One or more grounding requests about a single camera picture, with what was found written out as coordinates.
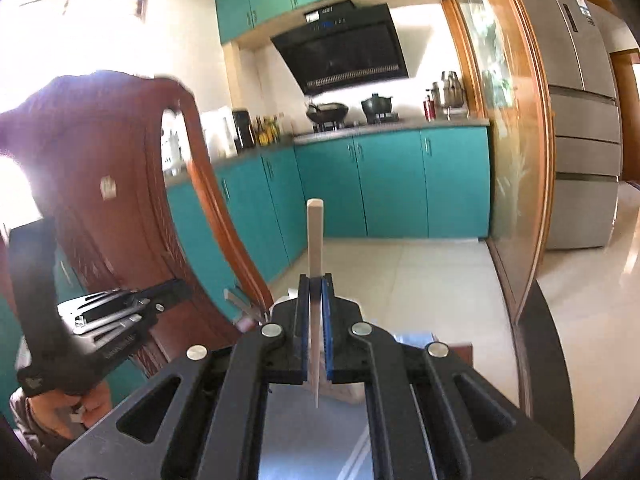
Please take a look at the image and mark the black range hood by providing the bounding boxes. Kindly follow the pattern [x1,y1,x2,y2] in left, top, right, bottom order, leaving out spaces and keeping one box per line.
[270,2,411,96]

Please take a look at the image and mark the person's left hand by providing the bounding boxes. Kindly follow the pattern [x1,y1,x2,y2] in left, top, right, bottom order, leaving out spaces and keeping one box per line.
[25,382,109,442]

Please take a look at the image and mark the black coffee machine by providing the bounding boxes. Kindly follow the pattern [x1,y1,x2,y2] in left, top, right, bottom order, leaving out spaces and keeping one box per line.
[232,109,257,150]

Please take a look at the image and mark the wood-framed glass sliding door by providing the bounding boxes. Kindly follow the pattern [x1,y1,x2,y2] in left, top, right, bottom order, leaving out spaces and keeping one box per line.
[442,0,557,322]

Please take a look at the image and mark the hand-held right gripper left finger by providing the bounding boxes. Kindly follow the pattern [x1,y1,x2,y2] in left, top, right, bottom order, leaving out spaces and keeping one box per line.
[50,274,311,480]

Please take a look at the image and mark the black wok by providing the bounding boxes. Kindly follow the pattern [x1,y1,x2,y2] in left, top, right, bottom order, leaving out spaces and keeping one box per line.
[305,101,349,125]

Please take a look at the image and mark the teal lower kitchen cabinets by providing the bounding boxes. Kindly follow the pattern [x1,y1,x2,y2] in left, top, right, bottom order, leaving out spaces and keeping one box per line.
[165,126,493,286]

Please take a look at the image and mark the carved wooden chair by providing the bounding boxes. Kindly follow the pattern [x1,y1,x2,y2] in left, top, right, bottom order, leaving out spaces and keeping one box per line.
[0,70,276,381]

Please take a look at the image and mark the gas stove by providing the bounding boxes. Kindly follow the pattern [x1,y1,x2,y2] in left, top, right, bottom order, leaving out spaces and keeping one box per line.
[312,115,401,134]

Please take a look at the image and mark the black cooking pot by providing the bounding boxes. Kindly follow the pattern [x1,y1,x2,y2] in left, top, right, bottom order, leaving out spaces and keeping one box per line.
[361,93,396,117]

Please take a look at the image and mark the beige chopstick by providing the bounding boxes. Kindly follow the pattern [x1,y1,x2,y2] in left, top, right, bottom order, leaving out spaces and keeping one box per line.
[306,199,326,409]

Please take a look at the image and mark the person's left forearm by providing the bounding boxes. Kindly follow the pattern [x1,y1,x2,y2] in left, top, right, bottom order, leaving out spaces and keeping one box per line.
[7,387,56,461]

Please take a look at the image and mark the grey refrigerator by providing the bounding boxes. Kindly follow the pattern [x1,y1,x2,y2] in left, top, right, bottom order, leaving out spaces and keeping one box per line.
[502,0,626,252]

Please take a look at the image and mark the window frame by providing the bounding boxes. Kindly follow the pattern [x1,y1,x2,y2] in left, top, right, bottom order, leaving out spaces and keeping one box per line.
[20,0,149,25]

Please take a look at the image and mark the cluster of condiment bottles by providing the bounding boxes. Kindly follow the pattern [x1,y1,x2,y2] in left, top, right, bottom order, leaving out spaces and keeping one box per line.
[255,115,282,147]

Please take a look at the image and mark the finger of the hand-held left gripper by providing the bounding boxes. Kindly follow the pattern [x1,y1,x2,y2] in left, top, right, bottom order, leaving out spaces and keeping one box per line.
[57,280,193,320]
[74,304,167,356]

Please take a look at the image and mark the white countertop appliance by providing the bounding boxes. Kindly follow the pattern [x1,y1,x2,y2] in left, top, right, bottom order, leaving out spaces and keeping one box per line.
[202,106,238,161]

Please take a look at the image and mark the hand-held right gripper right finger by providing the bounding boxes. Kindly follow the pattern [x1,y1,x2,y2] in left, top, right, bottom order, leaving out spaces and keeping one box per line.
[322,274,581,480]

